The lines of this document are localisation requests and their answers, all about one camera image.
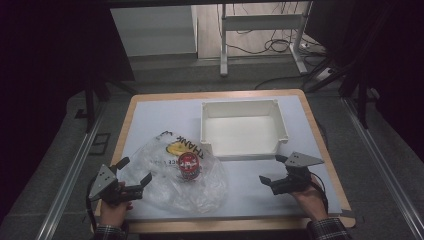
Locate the person's left hand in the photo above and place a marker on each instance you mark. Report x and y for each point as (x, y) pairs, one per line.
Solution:
(113, 213)

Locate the wooden side table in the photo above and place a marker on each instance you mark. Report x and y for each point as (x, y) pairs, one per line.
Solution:
(263, 21)

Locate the black floor bracket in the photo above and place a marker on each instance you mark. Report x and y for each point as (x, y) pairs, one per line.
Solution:
(100, 144)

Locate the white power strip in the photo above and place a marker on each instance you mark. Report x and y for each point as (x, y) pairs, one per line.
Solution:
(324, 74)

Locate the white plastic box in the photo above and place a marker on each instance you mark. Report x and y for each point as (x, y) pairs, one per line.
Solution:
(243, 133)

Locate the red round tin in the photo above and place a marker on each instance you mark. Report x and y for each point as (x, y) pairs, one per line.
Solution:
(189, 164)

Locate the dark curtain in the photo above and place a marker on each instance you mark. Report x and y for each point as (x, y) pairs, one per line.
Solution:
(40, 83)
(393, 66)

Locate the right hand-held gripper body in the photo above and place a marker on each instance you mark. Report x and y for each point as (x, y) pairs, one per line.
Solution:
(300, 160)

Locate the black metal stand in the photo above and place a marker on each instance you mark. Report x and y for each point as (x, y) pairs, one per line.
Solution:
(89, 100)
(361, 96)

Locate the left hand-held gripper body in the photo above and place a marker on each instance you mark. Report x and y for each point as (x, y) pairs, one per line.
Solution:
(104, 181)

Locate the metal floor rail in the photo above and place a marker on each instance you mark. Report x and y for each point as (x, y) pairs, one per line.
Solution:
(383, 160)
(68, 180)

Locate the clear printed plastic bag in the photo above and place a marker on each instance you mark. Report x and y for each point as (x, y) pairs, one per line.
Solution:
(160, 195)

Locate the white panel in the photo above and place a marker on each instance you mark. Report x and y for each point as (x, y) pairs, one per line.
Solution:
(153, 30)

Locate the person's right hand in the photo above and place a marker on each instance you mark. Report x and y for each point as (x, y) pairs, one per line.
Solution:
(311, 204)

